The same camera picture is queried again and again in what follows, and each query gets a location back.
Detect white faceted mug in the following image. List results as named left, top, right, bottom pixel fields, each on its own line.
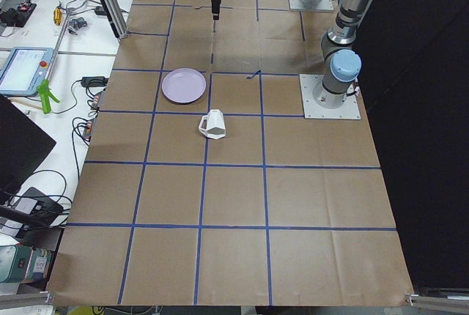
left=198, top=109, right=226, bottom=139

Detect lilac round plate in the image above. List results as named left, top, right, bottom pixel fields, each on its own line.
left=162, top=68, right=206, bottom=104

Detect grey metal clip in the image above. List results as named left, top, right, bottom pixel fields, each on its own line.
left=68, top=17, right=88, bottom=35

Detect black power adapter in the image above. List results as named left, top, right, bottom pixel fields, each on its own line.
left=81, top=76, right=108, bottom=88

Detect yellow utility knife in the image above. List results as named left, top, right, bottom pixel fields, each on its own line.
left=53, top=6, right=62, bottom=26

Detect black electronics box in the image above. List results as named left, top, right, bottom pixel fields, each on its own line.
left=1, top=1, right=37, bottom=28

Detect teach pendant tablet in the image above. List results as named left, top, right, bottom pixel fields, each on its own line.
left=1, top=47, right=53, bottom=97

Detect black monitor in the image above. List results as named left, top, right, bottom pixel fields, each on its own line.
left=1, top=97, right=56, bottom=201

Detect green white box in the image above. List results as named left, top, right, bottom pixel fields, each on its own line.
left=1, top=244, right=52, bottom=283

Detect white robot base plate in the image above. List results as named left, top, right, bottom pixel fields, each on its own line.
left=299, top=74, right=361, bottom=120

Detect green handled long tool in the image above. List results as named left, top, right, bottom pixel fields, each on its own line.
left=37, top=8, right=72, bottom=114

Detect black device with cables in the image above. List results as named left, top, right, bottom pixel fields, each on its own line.
left=7, top=187, right=64, bottom=227

